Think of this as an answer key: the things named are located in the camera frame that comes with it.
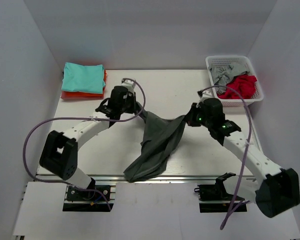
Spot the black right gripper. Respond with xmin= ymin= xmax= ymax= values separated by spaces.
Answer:
xmin=183 ymin=102 xmax=213 ymax=128

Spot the dark grey t-shirt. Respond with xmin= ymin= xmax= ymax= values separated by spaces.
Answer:
xmin=123 ymin=109 xmax=186 ymax=183

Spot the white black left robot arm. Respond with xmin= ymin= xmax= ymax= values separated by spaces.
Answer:
xmin=39 ymin=80 xmax=137 ymax=200

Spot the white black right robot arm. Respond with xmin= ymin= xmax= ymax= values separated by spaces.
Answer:
xmin=186 ymin=98 xmax=300 ymax=218

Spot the light grey t-shirt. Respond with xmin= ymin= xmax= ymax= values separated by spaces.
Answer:
xmin=209 ymin=62 xmax=249 ymax=86

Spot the red t-shirt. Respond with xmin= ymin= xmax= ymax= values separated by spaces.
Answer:
xmin=217 ymin=74 xmax=257 ymax=100

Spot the teal folded t-shirt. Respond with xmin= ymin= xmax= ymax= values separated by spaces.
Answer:
xmin=61 ymin=62 xmax=106 ymax=94

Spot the white plastic laundry basket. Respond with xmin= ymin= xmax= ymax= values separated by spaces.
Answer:
xmin=205 ymin=55 xmax=264 ymax=105

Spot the orange folded t-shirt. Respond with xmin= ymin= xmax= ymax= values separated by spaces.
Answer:
xmin=61 ymin=66 xmax=107 ymax=100

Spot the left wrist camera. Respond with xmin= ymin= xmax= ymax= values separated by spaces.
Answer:
xmin=121 ymin=78 xmax=136 ymax=93

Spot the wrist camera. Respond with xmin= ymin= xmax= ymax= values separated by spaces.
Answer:
xmin=121 ymin=78 xmax=136 ymax=93
xmin=197 ymin=89 xmax=214 ymax=104

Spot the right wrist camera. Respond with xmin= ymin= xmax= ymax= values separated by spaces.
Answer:
xmin=197 ymin=89 xmax=214 ymax=104

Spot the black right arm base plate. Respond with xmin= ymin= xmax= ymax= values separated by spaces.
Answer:
xmin=193 ymin=172 xmax=236 ymax=213

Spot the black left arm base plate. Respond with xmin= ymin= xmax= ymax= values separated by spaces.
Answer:
xmin=62 ymin=183 xmax=116 ymax=213

